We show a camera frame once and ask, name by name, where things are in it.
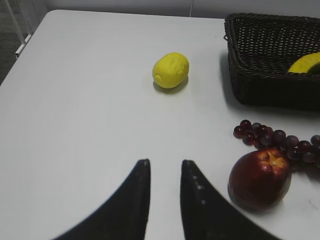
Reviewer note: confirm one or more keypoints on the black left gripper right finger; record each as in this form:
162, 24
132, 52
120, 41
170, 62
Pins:
207, 215

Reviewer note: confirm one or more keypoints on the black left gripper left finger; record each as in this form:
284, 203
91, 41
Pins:
124, 216

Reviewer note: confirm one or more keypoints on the yellow banana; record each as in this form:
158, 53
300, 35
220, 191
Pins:
307, 64

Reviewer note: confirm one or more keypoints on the black wicker basket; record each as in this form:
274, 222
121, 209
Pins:
261, 49

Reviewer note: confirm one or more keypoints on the dark red apple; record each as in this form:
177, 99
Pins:
259, 180

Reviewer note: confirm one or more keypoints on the purple grape bunch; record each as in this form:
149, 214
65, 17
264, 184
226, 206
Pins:
300, 153

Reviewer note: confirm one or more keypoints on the yellow lemon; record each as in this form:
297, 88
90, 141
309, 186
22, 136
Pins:
171, 70

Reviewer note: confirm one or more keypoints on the white metal rack frame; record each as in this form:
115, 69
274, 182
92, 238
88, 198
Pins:
21, 22

